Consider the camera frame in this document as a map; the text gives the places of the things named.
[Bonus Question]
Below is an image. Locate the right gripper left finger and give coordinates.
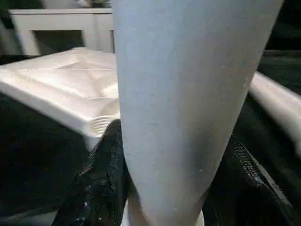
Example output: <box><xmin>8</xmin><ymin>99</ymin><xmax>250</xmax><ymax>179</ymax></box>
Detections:
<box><xmin>53</xmin><ymin>118</ymin><xmax>130</xmax><ymax>226</ymax></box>

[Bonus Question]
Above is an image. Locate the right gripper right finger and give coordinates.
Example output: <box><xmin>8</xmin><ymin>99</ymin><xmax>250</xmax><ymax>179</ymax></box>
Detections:
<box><xmin>204</xmin><ymin>132</ymin><xmax>295</xmax><ymax>226</ymax></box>

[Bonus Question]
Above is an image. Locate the white plastic table top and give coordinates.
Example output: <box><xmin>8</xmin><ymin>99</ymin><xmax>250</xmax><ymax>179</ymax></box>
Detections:
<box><xmin>0</xmin><ymin>46</ymin><xmax>122</xmax><ymax>152</ymax></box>

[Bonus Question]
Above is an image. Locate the white plastic table leg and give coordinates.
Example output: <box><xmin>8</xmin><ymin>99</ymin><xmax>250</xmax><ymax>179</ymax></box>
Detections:
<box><xmin>247</xmin><ymin>81</ymin><xmax>301</xmax><ymax>152</ymax></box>
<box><xmin>254</xmin><ymin>70</ymin><xmax>301</xmax><ymax>100</ymax></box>
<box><xmin>111</xmin><ymin>0</ymin><xmax>283</xmax><ymax>226</ymax></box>

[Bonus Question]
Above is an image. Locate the black mat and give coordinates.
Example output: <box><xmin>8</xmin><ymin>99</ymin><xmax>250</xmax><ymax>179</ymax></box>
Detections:
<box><xmin>0</xmin><ymin>47</ymin><xmax>301</xmax><ymax>226</ymax></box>

